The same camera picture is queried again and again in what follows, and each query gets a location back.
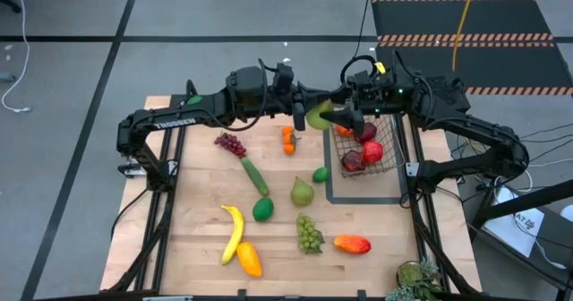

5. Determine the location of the white label sheet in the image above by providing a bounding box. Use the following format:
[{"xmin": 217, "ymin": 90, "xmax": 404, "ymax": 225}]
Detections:
[{"xmin": 483, "ymin": 206, "xmax": 545, "ymax": 258}]

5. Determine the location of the dark maroon toy plum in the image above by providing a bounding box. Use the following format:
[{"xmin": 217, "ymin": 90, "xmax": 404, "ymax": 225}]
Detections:
[{"xmin": 356, "ymin": 121, "xmax": 379, "ymax": 144}]

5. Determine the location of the dark red toy apple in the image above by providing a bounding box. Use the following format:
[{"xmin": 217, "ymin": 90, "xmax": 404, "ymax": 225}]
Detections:
[{"xmin": 340, "ymin": 150, "xmax": 366, "ymax": 173}]

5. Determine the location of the red orange toy mango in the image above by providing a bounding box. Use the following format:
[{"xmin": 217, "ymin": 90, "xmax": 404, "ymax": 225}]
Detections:
[{"xmin": 332, "ymin": 234, "xmax": 372, "ymax": 255}]

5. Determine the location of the brownish green toy pear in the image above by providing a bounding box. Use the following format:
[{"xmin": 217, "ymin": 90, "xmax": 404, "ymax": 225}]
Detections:
[{"xmin": 290, "ymin": 176, "xmax": 315, "ymax": 207}]

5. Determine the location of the black aluminium table frame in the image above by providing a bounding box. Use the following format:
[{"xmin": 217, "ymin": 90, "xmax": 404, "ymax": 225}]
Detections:
[{"xmin": 107, "ymin": 79, "xmax": 483, "ymax": 301}]

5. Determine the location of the yellow toy banana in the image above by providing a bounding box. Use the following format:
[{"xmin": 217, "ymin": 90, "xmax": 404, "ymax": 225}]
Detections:
[{"xmin": 219, "ymin": 204, "xmax": 245, "ymax": 267}]

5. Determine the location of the potted succulent plant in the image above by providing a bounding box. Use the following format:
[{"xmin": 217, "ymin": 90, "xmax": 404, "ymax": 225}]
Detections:
[{"xmin": 384, "ymin": 258, "xmax": 445, "ymax": 301}]

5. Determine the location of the copper wire basket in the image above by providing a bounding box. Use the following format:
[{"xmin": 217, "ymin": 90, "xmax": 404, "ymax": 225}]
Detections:
[{"xmin": 329, "ymin": 112, "xmax": 406, "ymax": 179}]

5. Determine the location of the black hazard-striped floor mat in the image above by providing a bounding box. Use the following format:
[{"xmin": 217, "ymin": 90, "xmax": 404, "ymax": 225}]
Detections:
[{"xmin": 371, "ymin": 0, "xmax": 573, "ymax": 97}]

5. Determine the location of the orange toy tangerine sprig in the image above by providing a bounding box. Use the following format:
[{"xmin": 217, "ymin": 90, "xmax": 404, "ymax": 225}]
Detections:
[{"xmin": 280, "ymin": 125, "xmax": 302, "ymax": 156}]

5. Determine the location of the bright green toy pear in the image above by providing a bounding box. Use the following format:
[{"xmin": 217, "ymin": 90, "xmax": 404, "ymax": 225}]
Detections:
[{"xmin": 305, "ymin": 98, "xmax": 335, "ymax": 132}]

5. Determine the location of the grey black-bordered placemat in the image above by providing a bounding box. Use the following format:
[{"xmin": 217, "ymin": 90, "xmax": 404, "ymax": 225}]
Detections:
[{"xmin": 321, "ymin": 112, "xmax": 410, "ymax": 205}]

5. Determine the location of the small bright green lime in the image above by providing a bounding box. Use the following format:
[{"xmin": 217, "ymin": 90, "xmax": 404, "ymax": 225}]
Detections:
[{"xmin": 312, "ymin": 166, "xmax": 332, "ymax": 185}]

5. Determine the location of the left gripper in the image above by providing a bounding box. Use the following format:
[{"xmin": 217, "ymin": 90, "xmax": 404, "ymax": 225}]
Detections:
[{"xmin": 267, "ymin": 61, "xmax": 332, "ymax": 133}]

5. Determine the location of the red toy pomegranate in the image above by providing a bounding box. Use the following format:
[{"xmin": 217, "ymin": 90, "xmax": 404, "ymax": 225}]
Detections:
[{"xmin": 361, "ymin": 140, "xmax": 385, "ymax": 165}]

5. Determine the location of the white floor cable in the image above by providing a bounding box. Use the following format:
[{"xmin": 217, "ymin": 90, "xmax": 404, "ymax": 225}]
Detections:
[{"xmin": 0, "ymin": 0, "xmax": 32, "ymax": 114}]

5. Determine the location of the yellow orange toy mango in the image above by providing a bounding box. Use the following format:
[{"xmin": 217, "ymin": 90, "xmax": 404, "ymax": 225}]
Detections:
[{"xmin": 235, "ymin": 242, "xmax": 264, "ymax": 279}]

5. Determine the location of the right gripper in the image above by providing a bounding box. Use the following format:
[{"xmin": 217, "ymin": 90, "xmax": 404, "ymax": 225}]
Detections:
[{"xmin": 319, "ymin": 66, "xmax": 425, "ymax": 137}]

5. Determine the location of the black hanging cable coil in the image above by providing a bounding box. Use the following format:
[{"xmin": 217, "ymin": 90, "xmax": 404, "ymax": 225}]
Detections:
[{"xmin": 339, "ymin": 0, "xmax": 379, "ymax": 89}]

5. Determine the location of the purple toy grape bunch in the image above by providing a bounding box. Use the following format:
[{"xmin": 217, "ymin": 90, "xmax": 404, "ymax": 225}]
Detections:
[{"xmin": 213, "ymin": 131, "xmax": 248, "ymax": 159}]

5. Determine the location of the green toy grape bunch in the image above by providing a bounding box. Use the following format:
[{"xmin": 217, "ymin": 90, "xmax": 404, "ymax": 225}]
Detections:
[{"xmin": 295, "ymin": 214, "xmax": 326, "ymax": 255}]

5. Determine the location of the black computer case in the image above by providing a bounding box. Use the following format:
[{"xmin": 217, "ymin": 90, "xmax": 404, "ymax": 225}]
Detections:
[{"xmin": 427, "ymin": 75, "xmax": 472, "ymax": 125}]

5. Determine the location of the green toy cucumber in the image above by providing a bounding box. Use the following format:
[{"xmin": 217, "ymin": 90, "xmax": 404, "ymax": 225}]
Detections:
[{"xmin": 240, "ymin": 156, "xmax": 271, "ymax": 198}]

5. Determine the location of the large green toy lime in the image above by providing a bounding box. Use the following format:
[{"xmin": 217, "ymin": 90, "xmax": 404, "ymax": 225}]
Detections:
[{"xmin": 252, "ymin": 196, "xmax": 275, "ymax": 223}]

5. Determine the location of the black side stand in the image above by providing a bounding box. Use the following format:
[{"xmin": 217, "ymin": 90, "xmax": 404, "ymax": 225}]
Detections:
[{"xmin": 469, "ymin": 178, "xmax": 573, "ymax": 293}]

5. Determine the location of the yellow hanging cable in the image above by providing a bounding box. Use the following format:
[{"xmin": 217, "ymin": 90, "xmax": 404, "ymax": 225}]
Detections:
[{"xmin": 450, "ymin": 0, "xmax": 479, "ymax": 73}]

